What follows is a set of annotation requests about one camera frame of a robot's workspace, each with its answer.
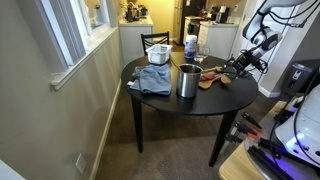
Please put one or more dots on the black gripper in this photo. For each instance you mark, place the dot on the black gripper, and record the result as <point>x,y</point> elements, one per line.
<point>247,60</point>

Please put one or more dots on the wooden spoon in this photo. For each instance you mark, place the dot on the wooden spoon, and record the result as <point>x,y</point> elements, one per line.
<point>225,80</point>

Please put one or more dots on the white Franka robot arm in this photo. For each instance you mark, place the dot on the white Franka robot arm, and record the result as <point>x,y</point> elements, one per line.
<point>256,26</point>

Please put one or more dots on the silver metal can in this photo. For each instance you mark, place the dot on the silver metal can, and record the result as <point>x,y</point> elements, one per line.
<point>188,85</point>

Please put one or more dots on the long wooden utensil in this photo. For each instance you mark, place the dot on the long wooden utensil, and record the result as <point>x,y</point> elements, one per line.
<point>213,69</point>

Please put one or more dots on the red silicone spatula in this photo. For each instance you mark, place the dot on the red silicone spatula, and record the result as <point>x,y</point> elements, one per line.
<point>208,77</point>

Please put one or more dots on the flat wooden spatula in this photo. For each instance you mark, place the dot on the flat wooden spatula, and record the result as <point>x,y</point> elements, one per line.
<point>206,85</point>

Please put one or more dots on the white kitchen cabinet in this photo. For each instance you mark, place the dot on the white kitchen cabinet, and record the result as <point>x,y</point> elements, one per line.
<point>218,40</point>

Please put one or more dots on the round black table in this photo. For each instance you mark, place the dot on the round black table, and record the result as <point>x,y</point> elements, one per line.
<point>213,100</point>

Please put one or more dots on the clear glass mug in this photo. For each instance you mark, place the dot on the clear glass mug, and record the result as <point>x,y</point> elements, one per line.
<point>201,54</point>

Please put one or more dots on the white wipes canister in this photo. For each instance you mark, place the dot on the white wipes canister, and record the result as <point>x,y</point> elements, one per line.
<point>190,46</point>

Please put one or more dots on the orange tipped black clamp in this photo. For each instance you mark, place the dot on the orange tipped black clamp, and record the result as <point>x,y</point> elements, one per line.
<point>246,130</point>
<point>252,121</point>

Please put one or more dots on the black silver coffee machine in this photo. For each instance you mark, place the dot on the black silver coffee machine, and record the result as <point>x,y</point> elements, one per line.
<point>221,14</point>

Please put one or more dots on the kitchen stove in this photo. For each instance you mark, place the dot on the kitchen stove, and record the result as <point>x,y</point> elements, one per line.
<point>191,28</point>

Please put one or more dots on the white panel door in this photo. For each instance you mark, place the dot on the white panel door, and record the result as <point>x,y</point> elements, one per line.
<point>256,10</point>

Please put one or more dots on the stainless refrigerator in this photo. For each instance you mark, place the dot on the stainless refrigerator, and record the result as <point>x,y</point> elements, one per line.
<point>177,23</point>

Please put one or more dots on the white plastic basket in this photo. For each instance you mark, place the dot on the white plastic basket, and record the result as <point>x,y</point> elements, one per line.
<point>158,55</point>

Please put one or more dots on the blue cloth towel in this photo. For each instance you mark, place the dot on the blue cloth towel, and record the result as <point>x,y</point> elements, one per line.
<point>153,80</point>

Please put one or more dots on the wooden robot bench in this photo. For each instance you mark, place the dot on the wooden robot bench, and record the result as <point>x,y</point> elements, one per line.
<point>236,166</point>

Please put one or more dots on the white counter cabinet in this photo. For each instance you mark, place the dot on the white counter cabinet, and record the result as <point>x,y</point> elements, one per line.
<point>133,43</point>

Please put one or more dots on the metal robot mounting plate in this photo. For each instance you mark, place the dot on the metal robot mounting plate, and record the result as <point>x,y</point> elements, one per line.
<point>293,168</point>

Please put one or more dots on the black coffee maker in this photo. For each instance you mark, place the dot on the black coffee maker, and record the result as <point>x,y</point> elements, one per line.
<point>130,14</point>

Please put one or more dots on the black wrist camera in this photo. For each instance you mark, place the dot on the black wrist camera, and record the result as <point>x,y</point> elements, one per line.
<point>261,65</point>

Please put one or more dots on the white window frame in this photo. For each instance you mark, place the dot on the white window frame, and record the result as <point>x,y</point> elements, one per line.
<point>66,40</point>

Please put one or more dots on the white wall outlet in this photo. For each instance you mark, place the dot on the white wall outlet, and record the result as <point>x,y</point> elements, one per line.
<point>80,163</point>

